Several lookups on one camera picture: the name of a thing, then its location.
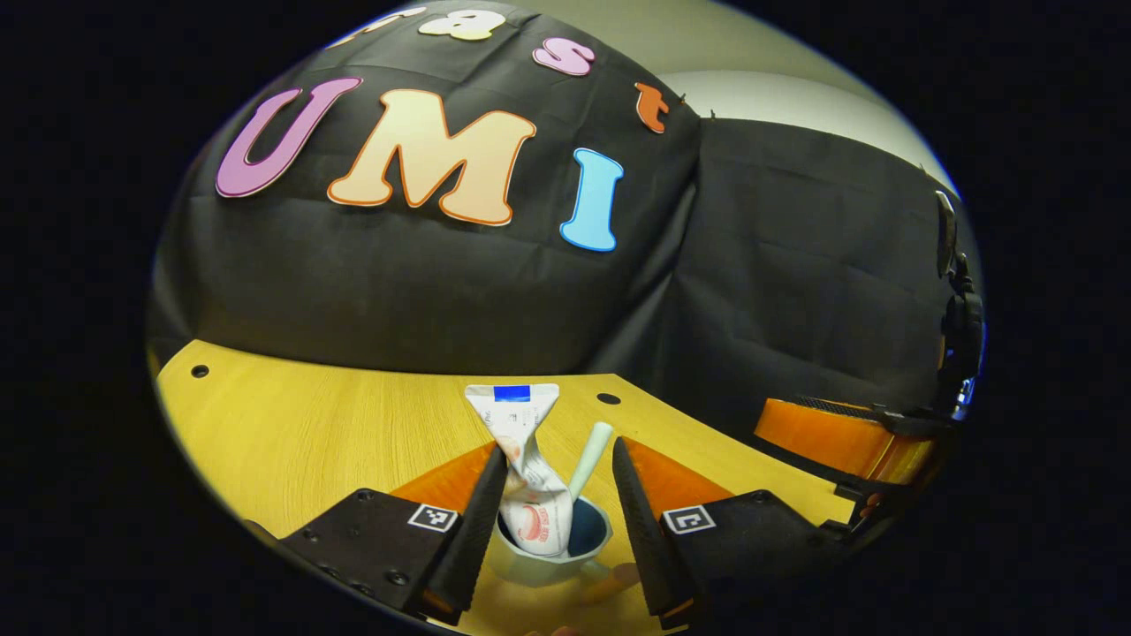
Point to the white toothpaste tube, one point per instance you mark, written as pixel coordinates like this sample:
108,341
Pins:
526,442

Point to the pale green toothbrush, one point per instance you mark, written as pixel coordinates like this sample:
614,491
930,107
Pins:
594,450

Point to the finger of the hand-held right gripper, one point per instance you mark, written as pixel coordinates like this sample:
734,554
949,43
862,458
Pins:
831,437

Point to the wooden desktop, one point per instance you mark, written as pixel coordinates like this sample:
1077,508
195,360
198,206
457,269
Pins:
309,433

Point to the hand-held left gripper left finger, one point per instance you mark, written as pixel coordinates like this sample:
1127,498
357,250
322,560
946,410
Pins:
473,548

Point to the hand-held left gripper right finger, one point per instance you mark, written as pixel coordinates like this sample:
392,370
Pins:
645,548

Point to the black backdrop cloth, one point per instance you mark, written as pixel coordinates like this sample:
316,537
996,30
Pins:
442,291

